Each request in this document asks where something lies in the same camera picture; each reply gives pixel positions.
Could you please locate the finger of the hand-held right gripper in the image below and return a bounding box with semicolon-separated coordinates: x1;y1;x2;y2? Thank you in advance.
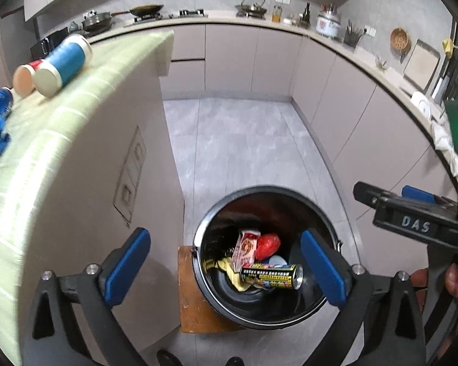
402;185;458;208
353;181;390;210

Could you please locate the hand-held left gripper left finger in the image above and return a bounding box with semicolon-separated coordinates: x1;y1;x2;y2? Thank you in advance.
22;227;152;366

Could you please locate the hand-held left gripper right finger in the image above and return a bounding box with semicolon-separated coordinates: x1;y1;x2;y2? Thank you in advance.
300;229;428;366

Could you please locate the black yellow printed can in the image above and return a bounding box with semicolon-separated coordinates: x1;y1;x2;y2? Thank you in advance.
240;263;304;290

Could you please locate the red plastic bag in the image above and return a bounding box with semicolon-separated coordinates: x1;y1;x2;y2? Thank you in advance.
255;233;281;260

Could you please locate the red white snack packet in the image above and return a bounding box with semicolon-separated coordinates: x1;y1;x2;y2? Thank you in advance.
231;230;261;273

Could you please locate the black bucket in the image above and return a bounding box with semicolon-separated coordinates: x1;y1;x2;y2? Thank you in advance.
193;185;342;329

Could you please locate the yellow cloth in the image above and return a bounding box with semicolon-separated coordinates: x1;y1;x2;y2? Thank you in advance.
204;257;253;292

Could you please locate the white dish cloth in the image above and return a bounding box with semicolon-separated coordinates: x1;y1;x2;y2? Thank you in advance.
431;118;458;176

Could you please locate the wooden stool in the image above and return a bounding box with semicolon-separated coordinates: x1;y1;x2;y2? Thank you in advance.
177;246;245;334

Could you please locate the white plate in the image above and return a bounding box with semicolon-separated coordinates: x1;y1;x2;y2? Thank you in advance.
410;91;434;119

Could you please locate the island socket panel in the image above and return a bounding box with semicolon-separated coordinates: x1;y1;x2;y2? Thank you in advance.
112;125;146;224

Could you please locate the pale cutting board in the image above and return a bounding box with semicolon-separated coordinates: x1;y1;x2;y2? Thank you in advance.
402;39;441;94

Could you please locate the beige kitchen island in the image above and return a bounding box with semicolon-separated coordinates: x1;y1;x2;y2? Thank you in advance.
21;32;186;355

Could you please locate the round bamboo basket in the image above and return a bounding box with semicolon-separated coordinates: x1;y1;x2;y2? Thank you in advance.
390;27;412;52

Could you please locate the kitchen counter with cabinets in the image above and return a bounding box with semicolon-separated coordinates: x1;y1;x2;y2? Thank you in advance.
27;9;458;286

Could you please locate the black utensil holder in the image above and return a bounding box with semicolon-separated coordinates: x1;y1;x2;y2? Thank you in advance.
343;19;367;48

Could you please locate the green checked tablecloth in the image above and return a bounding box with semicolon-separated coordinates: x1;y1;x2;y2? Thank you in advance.
0;28;175;351

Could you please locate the white rice cooker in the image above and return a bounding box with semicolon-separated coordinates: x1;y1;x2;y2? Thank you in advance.
316;9;342;39

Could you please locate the blue white paper cup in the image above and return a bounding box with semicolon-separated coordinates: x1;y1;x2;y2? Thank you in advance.
32;34;93;98

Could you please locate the red paper cup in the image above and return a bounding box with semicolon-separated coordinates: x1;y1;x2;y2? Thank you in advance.
13;60;44;98

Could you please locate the black microwave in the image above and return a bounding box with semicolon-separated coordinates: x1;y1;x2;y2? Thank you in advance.
31;28;69;59

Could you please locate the dark wok with lid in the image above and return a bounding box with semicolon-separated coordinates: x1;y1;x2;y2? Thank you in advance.
81;11;113;33

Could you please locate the beige refrigerator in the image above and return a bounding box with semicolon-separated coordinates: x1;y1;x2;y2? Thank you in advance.
0;9;37;96

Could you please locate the black gas stove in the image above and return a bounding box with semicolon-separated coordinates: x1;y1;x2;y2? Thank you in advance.
124;8;210;27

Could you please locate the black frying pan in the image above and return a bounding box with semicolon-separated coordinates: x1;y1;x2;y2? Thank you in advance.
109;4;165;18

